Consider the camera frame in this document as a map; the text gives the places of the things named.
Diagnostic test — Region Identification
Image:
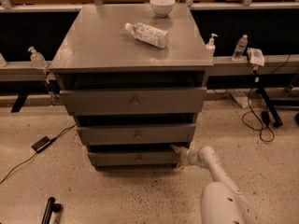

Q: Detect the flat paper on floor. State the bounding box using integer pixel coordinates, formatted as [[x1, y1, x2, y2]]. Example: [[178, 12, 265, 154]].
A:
[[230, 91, 251, 108]]

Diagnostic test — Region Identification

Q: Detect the grey drawer cabinet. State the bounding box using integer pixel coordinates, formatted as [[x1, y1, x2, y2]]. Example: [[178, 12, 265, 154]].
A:
[[49, 3, 215, 173]]

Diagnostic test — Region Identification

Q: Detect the black stand leg left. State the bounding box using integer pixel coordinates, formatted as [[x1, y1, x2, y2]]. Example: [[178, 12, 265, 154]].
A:
[[11, 93, 28, 113]]

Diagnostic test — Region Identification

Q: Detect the standing clear water bottle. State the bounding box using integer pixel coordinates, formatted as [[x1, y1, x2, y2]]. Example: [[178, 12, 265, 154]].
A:
[[232, 35, 248, 61]]

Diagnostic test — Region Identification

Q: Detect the grey top drawer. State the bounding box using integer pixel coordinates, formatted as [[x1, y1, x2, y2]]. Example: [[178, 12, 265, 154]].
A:
[[61, 88, 206, 116]]

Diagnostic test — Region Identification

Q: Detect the white ceramic bowl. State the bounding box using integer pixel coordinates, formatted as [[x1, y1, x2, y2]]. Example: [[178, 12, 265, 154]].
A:
[[149, 0, 176, 17]]

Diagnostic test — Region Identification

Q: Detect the grey bench rail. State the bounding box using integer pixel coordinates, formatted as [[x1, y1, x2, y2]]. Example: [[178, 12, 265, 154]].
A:
[[0, 54, 299, 82]]

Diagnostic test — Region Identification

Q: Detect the black adapter cable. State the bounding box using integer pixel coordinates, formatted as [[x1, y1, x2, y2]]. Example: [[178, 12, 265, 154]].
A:
[[0, 123, 78, 186]]

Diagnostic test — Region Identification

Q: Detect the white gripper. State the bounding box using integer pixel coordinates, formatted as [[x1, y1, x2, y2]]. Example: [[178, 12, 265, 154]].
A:
[[171, 145, 199, 172]]

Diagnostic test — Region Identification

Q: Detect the black handle object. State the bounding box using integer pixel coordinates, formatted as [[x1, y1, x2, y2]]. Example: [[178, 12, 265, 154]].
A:
[[41, 197, 63, 224]]

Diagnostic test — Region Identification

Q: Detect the black stand leg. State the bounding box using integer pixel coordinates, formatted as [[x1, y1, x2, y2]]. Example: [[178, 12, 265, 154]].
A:
[[256, 87, 283, 128], [11, 93, 28, 113]]

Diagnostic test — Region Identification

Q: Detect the grey middle drawer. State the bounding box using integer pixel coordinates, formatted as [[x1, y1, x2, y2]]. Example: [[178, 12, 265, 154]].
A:
[[78, 124, 195, 146]]

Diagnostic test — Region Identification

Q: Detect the white crumpled packet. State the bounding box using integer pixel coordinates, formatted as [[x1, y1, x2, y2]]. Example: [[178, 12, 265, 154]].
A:
[[247, 48, 264, 66]]

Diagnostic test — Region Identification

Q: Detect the lying plastic water bottle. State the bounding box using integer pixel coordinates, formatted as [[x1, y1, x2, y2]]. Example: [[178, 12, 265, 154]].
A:
[[124, 22, 169, 49]]

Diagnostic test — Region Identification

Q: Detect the grey bottom drawer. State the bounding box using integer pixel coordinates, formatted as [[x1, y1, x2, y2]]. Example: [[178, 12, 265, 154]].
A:
[[88, 150, 179, 167]]

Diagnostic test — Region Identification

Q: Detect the clear pump bottle left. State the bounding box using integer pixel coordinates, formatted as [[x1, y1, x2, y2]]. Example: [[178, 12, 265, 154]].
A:
[[28, 47, 48, 69]]

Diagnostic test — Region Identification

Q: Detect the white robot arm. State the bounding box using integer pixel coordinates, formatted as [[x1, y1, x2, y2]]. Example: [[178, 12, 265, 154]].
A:
[[171, 145, 260, 224]]

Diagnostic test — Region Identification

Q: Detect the black power adapter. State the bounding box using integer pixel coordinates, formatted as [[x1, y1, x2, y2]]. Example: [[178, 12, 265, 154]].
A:
[[32, 136, 51, 153]]

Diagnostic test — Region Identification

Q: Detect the black stand leg right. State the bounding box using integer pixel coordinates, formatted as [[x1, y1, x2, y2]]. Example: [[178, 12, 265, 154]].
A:
[[256, 87, 283, 128]]

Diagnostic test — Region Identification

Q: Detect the black cable loop right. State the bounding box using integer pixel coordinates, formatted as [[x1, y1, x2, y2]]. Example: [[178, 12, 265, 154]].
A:
[[241, 53, 292, 144]]

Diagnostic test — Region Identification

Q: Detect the grey drawer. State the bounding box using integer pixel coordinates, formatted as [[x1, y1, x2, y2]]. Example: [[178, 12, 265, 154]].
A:
[[78, 124, 195, 146], [61, 88, 206, 116], [88, 150, 179, 167]]

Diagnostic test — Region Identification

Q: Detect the white pump dispenser bottle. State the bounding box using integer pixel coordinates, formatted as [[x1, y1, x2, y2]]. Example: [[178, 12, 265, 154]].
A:
[[206, 34, 217, 58]]

